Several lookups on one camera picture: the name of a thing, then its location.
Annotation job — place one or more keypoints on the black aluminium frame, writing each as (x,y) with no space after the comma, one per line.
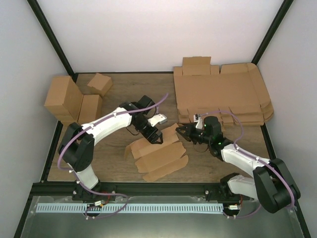
(45,187)

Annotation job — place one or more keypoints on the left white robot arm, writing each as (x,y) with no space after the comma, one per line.
(77,146)

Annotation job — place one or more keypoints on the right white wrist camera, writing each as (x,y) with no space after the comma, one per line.
(198,121)

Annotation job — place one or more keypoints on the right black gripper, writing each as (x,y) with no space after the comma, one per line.
(189,130)

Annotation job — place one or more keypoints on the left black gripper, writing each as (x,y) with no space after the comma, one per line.
(154,137)

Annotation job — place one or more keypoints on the stack of flat cardboard blanks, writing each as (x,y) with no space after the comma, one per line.
(235,92)

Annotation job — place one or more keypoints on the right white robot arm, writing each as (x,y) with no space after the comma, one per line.
(269,181)

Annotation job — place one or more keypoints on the clear plastic sheet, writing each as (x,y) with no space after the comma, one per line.
(251,223)

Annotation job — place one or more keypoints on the small tilted cardboard box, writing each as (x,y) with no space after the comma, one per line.
(100,84)

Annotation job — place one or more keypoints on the tall folded cardboard box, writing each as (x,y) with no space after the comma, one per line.
(64,99)

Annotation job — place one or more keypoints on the light blue slotted cable duct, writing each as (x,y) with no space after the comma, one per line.
(133,208)

